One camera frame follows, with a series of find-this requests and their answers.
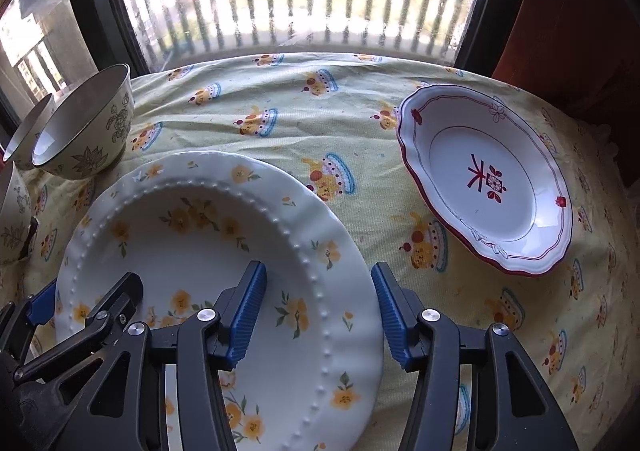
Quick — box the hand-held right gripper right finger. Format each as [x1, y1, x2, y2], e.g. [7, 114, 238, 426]
[371, 262, 581, 451]

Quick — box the yellow printed tablecloth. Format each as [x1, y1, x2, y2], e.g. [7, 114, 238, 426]
[0, 51, 640, 451]

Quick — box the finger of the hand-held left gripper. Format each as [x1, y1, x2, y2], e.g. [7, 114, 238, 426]
[0, 279, 57, 367]
[11, 272, 146, 404]

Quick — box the reddish brown wooden panel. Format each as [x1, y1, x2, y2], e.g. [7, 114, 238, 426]
[492, 0, 640, 132]

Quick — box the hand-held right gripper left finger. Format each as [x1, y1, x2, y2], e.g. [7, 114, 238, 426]
[62, 261, 268, 451]

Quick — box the cream floral bowl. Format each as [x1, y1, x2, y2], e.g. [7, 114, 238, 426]
[0, 163, 40, 268]
[2, 93, 57, 170]
[31, 63, 136, 180]

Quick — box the black window frame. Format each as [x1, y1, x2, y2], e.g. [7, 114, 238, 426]
[60, 0, 538, 76]

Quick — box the white plate with red rim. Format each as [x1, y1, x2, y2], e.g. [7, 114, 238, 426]
[396, 84, 574, 278]

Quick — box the white plate with yellow flowers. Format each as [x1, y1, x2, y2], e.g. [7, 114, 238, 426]
[54, 151, 385, 451]

